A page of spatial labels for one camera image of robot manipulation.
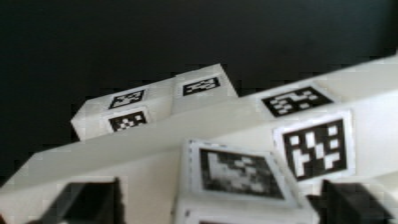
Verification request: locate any white chair back frame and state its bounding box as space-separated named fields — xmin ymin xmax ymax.
xmin=0 ymin=54 xmax=398 ymax=224

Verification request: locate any white chair leg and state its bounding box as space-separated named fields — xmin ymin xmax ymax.
xmin=72 ymin=79 xmax=175 ymax=140
xmin=173 ymin=64 xmax=239 ymax=113

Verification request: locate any white chair leg tagged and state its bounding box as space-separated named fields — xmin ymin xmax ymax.
xmin=173 ymin=139 xmax=320 ymax=224

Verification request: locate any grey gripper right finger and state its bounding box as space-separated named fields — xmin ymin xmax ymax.
xmin=308 ymin=180 xmax=398 ymax=224

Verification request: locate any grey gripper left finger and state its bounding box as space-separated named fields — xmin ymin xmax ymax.
xmin=29 ymin=179 xmax=127 ymax=224

